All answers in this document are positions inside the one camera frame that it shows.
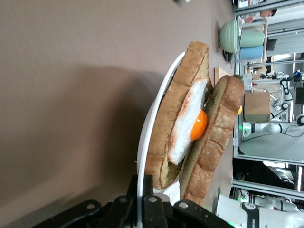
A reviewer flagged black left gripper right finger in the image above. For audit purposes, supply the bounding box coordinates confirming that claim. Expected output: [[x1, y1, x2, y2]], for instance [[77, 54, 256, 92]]
[[142, 175, 236, 228]]

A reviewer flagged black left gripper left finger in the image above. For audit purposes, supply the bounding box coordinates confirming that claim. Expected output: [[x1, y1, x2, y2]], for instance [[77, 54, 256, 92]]
[[30, 174, 141, 228]]

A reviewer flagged white round plate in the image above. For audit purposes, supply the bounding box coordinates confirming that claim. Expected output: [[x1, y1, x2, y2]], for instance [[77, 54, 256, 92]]
[[136, 51, 187, 226]]

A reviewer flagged fried egg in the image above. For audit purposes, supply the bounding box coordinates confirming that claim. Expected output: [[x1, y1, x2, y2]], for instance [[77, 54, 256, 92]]
[[167, 79, 209, 166]]

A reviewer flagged toasted bread slice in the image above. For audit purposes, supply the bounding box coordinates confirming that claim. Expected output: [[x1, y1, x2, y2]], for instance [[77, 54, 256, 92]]
[[144, 41, 213, 190], [178, 75, 245, 207]]

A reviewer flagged brown cardboard box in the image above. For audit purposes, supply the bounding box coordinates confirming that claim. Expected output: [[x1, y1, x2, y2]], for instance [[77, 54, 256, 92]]
[[243, 91, 271, 122]]

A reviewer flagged wooden cutting board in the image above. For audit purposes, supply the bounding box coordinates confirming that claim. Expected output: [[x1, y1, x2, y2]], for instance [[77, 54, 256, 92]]
[[213, 67, 232, 86]]

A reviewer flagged light blue cup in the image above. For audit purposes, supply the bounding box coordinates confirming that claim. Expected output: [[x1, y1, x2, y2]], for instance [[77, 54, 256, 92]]
[[239, 45, 265, 60]]

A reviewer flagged mint green bowl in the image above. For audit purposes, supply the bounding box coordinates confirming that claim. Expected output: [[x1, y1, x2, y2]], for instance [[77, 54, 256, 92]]
[[218, 18, 238, 53]]

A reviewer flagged pale green cup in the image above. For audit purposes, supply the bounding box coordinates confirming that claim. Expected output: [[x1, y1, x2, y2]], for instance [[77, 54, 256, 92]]
[[238, 29, 266, 48]]

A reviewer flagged aluminium cell frame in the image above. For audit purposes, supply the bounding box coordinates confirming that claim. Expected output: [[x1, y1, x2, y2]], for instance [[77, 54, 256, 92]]
[[231, 0, 304, 195]]

